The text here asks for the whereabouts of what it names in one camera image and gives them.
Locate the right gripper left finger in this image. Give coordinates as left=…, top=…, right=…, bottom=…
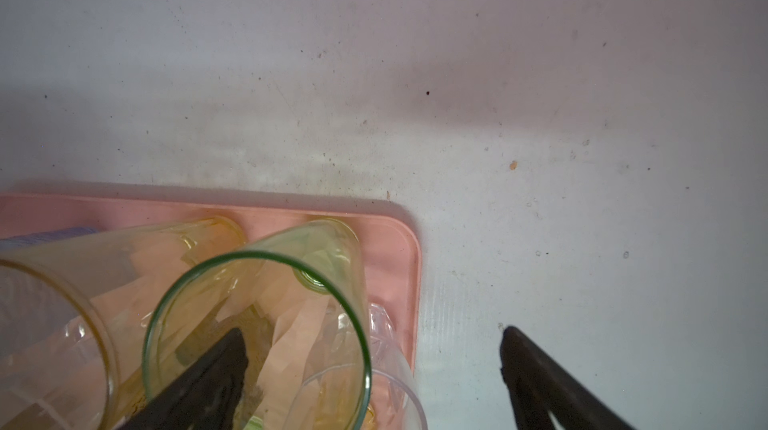
left=121, top=328, right=248, bottom=430

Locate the clear glass small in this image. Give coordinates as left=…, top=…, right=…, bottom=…
left=281, top=302, right=428, bottom=430

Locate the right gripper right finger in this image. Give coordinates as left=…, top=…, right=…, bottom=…
left=500, top=326, right=631, bottom=429

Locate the yellow-green tall glass back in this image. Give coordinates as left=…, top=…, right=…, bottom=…
left=142, top=219, right=372, bottom=429

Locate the yellow tall glass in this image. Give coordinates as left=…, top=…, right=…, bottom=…
left=1, top=216, right=245, bottom=429

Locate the pink plastic tray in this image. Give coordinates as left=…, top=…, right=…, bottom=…
left=1, top=195, right=422, bottom=371

